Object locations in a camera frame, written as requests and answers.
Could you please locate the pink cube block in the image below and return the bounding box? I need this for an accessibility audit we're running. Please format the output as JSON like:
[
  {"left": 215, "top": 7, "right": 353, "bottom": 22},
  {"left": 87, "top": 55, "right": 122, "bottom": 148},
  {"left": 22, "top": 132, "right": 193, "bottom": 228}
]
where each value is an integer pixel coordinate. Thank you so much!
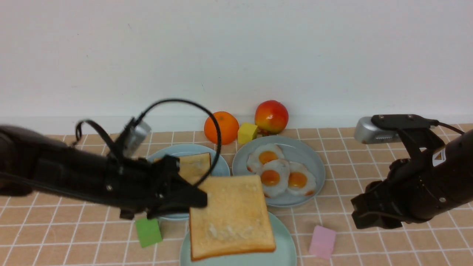
[{"left": 309, "top": 225, "right": 337, "bottom": 260}]

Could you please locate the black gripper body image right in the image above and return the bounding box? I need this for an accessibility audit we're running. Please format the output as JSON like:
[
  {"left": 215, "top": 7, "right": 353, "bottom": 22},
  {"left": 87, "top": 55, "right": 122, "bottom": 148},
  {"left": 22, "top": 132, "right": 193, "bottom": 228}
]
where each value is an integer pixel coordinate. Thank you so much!
[{"left": 368, "top": 155, "right": 444, "bottom": 224}]

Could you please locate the red yellow apple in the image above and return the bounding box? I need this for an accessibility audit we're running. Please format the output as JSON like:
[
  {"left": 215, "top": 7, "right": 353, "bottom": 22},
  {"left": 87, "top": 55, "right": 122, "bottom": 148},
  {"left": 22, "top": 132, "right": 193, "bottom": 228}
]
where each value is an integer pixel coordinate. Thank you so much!
[{"left": 254, "top": 100, "right": 289, "bottom": 135}]

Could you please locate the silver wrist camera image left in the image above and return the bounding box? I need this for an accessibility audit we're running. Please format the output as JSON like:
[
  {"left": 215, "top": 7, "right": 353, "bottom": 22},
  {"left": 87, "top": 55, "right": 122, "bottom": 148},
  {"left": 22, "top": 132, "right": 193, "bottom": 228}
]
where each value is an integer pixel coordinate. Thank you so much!
[{"left": 117, "top": 118, "right": 152, "bottom": 158}]

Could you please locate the grey blue plate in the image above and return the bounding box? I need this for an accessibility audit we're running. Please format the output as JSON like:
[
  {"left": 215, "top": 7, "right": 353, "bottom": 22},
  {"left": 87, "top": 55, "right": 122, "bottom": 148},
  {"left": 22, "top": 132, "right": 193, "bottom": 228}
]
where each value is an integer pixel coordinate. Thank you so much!
[{"left": 232, "top": 136, "right": 326, "bottom": 208}]

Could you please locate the green cube block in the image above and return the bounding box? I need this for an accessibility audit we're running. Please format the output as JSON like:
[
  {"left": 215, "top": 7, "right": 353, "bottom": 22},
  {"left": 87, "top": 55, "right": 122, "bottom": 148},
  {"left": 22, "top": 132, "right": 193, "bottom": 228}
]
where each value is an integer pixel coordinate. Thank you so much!
[{"left": 135, "top": 218, "right": 163, "bottom": 248}]

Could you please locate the black cable image left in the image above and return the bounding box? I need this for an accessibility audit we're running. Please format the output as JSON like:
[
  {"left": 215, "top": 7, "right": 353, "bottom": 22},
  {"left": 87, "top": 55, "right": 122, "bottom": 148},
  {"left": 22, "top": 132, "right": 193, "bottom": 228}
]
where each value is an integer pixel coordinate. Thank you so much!
[{"left": 75, "top": 98, "right": 222, "bottom": 189}]

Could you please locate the black cable image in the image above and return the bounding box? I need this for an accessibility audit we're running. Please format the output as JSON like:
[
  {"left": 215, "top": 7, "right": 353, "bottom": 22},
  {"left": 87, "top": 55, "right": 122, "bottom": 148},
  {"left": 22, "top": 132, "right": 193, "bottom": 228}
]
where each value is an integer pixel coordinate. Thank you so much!
[
  {"left": 75, "top": 98, "right": 222, "bottom": 189},
  {"left": 427, "top": 119, "right": 465, "bottom": 135}
]

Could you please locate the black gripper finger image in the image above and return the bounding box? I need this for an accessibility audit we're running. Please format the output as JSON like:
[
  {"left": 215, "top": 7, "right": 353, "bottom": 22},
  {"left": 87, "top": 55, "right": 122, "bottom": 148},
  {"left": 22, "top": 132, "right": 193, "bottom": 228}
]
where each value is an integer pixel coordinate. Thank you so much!
[
  {"left": 147, "top": 177, "right": 208, "bottom": 219},
  {"left": 159, "top": 155, "right": 182, "bottom": 181},
  {"left": 350, "top": 185, "right": 402, "bottom": 229}
]

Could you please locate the light blue plate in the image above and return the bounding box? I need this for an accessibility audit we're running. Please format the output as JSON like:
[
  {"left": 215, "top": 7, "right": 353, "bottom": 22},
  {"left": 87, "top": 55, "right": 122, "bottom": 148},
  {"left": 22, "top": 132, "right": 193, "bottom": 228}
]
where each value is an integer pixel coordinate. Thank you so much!
[{"left": 147, "top": 143, "right": 231, "bottom": 222}]

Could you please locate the mint green plate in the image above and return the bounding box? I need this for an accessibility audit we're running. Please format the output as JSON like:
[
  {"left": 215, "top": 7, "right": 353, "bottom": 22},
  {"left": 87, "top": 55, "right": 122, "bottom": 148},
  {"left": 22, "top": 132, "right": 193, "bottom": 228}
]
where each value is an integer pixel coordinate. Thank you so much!
[{"left": 179, "top": 213, "right": 297, "bottom": 266}]

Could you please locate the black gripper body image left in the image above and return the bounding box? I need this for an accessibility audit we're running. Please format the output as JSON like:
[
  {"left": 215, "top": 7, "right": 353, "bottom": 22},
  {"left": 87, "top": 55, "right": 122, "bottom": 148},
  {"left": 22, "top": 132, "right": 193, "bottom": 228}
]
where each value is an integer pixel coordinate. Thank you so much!
[{"left": 105, "top": 158, "right": 164, "bottom": 220}]

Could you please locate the black cable image right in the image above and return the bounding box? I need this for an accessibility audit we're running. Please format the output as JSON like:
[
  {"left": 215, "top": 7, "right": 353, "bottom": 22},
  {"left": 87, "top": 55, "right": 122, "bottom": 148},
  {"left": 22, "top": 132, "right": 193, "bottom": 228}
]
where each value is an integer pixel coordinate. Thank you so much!
[{"left": 427, "top": 119, "right": 465, "bottom": 135}]

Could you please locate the fried egg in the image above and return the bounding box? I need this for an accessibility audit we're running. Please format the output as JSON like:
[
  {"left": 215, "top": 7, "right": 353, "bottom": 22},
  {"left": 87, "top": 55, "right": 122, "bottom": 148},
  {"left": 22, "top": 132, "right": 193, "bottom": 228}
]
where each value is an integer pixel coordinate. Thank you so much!
[
  {"left": 287, "top": 161, "right": 317, "bottom": 197},
  {"left": 258, "top": 159, "right": 290, "bottom": 198},
  {"left": 246, "top": 143, "right": 285, "bottom": 173}
]

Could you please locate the yellow cube block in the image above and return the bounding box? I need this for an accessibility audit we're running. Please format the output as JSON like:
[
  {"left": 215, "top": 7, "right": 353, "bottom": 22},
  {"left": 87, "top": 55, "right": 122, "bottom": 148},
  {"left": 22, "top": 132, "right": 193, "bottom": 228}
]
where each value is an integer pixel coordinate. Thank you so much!
[{"left": 237, "top": 122, "right": 258, "bottom": 145}]

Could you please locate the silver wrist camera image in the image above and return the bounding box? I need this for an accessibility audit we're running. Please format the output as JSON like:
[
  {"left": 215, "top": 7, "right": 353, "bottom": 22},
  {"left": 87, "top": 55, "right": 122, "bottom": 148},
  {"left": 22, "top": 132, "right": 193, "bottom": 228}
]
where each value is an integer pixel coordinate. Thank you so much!
[
  {"left": 354, "top": 114, "right": 446, "bottom": 163},
  {"left": 117, "top": 118, "right": 152, "bottom": 158}
]

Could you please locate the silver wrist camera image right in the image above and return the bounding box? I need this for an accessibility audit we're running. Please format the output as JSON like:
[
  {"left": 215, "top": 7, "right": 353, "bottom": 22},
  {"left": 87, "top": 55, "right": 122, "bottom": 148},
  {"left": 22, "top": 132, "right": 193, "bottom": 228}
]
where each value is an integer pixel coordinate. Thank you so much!
[{"left": 354, "top": 114, "right": 446, "bottom": 163}]

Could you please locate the orange fruit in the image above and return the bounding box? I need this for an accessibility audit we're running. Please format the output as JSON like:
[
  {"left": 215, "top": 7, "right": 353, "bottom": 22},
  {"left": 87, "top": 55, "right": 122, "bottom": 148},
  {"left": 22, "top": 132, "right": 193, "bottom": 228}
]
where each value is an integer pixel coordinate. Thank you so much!
[{"left": 204, "top": 111, "right": 239, "bottom": 145}]

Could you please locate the toast slice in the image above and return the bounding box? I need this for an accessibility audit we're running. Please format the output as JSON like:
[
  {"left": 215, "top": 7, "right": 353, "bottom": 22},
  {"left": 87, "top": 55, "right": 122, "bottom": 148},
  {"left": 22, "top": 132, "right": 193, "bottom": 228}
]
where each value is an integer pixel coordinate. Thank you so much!
[
  {"left": 171, "top": 153, "right": 212, "bottom": 185},
  {"left": 189, "top": 175, "right": 276, "bottom": 262}
]

